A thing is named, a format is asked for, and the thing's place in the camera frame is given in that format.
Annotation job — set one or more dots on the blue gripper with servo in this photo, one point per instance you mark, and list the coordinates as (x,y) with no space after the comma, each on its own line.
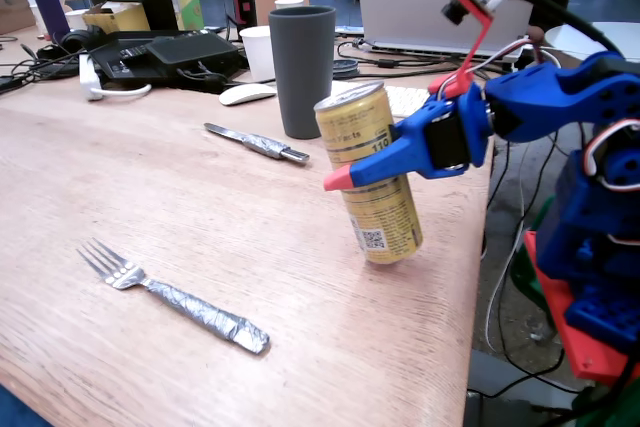
(446,143)

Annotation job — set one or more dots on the yellow drink can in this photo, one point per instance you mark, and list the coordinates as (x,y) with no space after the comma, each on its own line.
(385,212)

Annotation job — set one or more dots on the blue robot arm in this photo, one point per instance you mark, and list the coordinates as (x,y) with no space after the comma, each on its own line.
(550,92)

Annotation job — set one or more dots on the white keyboard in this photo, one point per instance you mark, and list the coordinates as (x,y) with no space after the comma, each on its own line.
(410,99)

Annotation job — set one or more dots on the black round lid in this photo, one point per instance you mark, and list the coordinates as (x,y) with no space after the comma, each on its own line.
(346,68)

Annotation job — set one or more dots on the tall grey cup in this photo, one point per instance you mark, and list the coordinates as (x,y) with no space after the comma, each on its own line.
(300,72)

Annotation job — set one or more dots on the white computer mouse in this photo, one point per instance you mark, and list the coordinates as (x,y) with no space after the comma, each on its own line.
(246,95)

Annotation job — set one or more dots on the white paper cup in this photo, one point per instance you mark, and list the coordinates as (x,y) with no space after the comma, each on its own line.
(289,3)
(257,54)

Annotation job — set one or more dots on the green clamp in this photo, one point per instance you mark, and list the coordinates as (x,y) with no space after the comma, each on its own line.
(530,267)

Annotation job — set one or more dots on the white round table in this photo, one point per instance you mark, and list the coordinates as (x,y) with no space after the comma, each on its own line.
(575,39)

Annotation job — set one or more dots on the dark box-shaped dock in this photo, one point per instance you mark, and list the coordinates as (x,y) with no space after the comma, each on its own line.
(192,52)

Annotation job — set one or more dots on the black flat console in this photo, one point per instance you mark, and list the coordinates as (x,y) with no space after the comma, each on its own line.
(120,59)

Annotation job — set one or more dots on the yellow cardboard box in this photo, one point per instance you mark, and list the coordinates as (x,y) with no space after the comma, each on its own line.
(120,19)

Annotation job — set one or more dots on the black headphones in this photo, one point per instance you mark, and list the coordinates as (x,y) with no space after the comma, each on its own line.
(75,42)

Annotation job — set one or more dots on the purple bottle with wooden cap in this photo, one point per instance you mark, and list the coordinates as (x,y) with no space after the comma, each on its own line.
(50,9)

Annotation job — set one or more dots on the brown cardboard boxes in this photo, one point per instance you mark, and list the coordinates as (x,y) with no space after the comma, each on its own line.
(12,2)

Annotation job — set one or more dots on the red camera mount bracket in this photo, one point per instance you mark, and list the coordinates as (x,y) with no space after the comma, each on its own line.
(475,52)

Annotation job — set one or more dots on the red robot base plate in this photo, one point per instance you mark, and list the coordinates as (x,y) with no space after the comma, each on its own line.
(575,337)

